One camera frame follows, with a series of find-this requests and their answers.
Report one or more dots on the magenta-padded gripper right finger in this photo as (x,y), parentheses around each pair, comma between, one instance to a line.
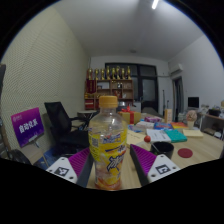
(160,168)

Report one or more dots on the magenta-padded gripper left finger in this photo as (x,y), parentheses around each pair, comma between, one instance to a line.
(65,170)

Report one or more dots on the yellow-label orange-cap drink bottle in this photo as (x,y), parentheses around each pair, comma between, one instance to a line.
(107,143)

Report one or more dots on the black mug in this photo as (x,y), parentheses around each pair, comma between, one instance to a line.
(163,150)

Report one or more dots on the flat round red coaster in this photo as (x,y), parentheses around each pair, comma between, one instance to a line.
(185,153)

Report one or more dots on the red-ball stirrer stick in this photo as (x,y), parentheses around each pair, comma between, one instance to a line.
(147,138)

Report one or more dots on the white booklet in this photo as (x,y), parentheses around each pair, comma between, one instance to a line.
(156,135)

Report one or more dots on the teal book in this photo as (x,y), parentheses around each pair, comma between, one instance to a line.
(176,136)

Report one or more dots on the beige book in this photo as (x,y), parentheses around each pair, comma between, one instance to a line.
(135,138)

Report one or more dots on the blue book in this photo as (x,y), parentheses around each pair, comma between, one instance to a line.
(162,126)
(135,128)

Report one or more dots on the black office chair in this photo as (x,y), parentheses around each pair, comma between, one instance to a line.
(61,126)

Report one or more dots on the orange book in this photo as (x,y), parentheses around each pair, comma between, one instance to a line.
(180,125)

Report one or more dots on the yellow gift box red ribbon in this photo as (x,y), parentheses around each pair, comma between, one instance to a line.
(133,117)

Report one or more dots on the purple sign board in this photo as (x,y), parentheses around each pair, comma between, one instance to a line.
(27,126)

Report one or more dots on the small round grey table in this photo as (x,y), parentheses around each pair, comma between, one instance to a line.
(86,114)

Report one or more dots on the pink flowers in white pot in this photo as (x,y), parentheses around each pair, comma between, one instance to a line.
(191,117)

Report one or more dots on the wooden side desk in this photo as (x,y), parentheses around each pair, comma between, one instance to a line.
(213,121)

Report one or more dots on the computer monitor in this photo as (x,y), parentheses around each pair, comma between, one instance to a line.
(193,102)

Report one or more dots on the black box device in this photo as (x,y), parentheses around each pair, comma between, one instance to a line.
(214,112)

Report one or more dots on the dark glass door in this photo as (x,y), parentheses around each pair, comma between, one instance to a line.
(148,86)

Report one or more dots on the wooden shelf unit with trophies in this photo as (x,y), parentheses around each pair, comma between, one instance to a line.
(111,88)

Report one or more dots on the ceiling light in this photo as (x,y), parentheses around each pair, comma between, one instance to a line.
(155,4)

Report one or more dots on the white wall air conditioner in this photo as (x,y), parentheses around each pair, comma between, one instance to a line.
(176,68)

